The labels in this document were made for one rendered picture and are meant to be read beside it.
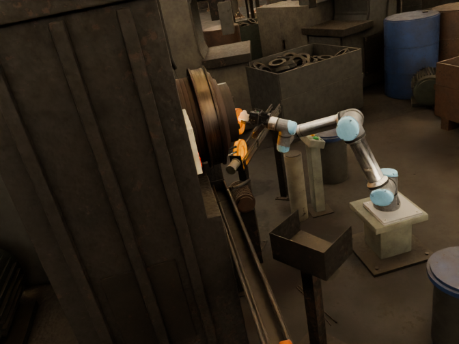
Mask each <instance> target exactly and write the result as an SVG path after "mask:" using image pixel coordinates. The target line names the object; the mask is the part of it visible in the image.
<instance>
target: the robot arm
mask: <svg viewBox="0 0 459 344"><path fill-rule="evenodd" d="M257 110H260V109H257ZM238 121H240V122H241V123H243V124H245V125H248V126H260V124H261V123H262V125H261V126H260V127H259V128H258V129H257V130H256V131H255V132H254V133H253V136H252V137H253V138H254V139H256V138H258V137H259V135H260V133H261V131H263V129H264V128H265V127H266V128H268V129H270V130H275V131H278V132H279V134H278V139H277V150H278V151H279V152H283V153H286V152H288V151H289V149H290V144H291V143H292V142H293V140H295V139H297V138H300V137H305V136H308V135H311V134H316V133H319V132H324V131H327V130H332V129H335V128H336V133H337V135H338V137H339V138H340V139H342V140H344V142H345V144H348V145H350V147H351V149H352V151H353V153H354V155H355V157H356V159H357V161H358V163H359V165H360V167H361V169H362V170H363V172H364V174H365V176H366V178H367V180H368V183H367V187H368V189H369V191H370V193H371V194H370V199H371V201H372V203H373V206H374V207H375V208H376V209H377V210H379V211H382V212H393V211H396V210H398V209H399V208H400V206H401V202H400V198H399V196H398V172H397V171H396V170H395V169H390V168H384V169H380V167H379V166H378V163H377V161H376V159H375V157H374V155H373V153H372V151H371V149H370V147H369V145H368V144H367V141H366V140H365V136H366V133H365V131H364V128H363V122H364V116H363V114H362V112H361V111H360V110H358V109H347V110H344V111H340V112H338V113H337V114H336V115H332V116H329V117H325V118H322V119H317V120H314V121H310V122H307V123H304V124H299V125H297V123H296V122H295V121H290V120H286V119H281V118H278V117H271V113H267V112H264V111H262V110H260V112H259V111H257V112H256V109H254V111H251V112H250V115H248V114H247V112H246V110H243V111H242V112H241V113H240V116H238Z"/></svg>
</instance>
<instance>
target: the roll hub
mask: <svg viewBox="0 0 459 344"><path fill-rule="evenodd" d="M218 84H220V83H218ZM218 86H219V90H220V92H221V96H222V99H223V103H224V106H225V112H226V115H227V120H228V125H229V133H230V139H231V142H234V141H238V140H239V127H238V119H237V115H236V109H235V106H234V101H233V99H232V95H231V92H230V89H229V87H228V86H227V83H223V84H220V85H218Z"/></svg>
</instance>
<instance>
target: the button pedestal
mask: <svg viewBox="0 0 459 344"><path fill-rule="evenodd" d="M309 137H311V138H312V139H310V138H309ZM313 137H318V138H319V139H318V140H317V139H313ZM300 139H301V140H302V141H303V142H304V143H305V147H306V154H307V166H308V174H309V186H310V193H311V203H309V204H307V209H308V212H309V213H310V214H311V216H312V217H313V218H317V217H319V216H324V215H327V214H332V213H334V211H333V210H332V209H331V208H330V207H329V206H328V205H327V203H326V202H325V201H324V187H323V179H322V163H321V155H320V149H324V146H325V143H326V142H325V141H324V140H323V139H321V138H320V137H319V136H318V135H317V134H315V136H311V135H309V136H305V137H300Z"/></svg>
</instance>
